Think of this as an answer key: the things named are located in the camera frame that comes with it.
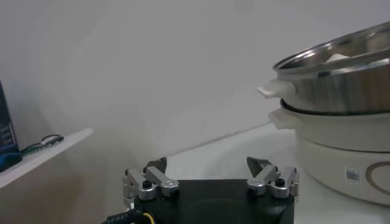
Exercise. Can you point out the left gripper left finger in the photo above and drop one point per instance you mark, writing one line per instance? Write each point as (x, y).
(156, 177)

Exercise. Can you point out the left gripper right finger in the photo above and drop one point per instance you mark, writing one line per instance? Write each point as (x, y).
(265, 175)

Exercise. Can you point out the stainless steel steamer basket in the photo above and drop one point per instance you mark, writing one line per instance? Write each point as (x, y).
(341, 88)

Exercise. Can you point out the white electric cooker base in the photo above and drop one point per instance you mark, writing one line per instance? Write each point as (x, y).
(329, 152)

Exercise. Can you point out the white side table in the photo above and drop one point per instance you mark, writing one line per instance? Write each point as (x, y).
(39, 159)

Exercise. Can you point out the green tool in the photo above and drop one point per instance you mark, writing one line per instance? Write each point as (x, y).
(32, 149)

